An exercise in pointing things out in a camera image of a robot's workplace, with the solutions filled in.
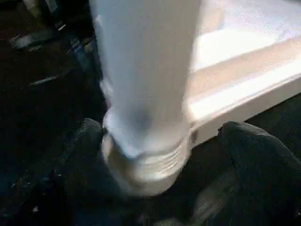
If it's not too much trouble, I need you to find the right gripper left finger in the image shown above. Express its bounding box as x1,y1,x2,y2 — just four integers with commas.
0,118,105,226

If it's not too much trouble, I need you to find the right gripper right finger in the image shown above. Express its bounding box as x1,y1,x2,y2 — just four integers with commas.
217,121,301,226

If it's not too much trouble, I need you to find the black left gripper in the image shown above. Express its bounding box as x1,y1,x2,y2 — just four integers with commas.
9,0,105,88

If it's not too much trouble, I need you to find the white plastic table leg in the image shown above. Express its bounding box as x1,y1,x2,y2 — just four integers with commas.
89,0,203,156

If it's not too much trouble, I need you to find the white plastic table top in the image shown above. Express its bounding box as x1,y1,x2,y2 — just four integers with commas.
100,0,301,196

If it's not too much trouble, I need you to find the black plastic mat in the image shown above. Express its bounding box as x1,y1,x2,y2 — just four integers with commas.
0,0,301,226

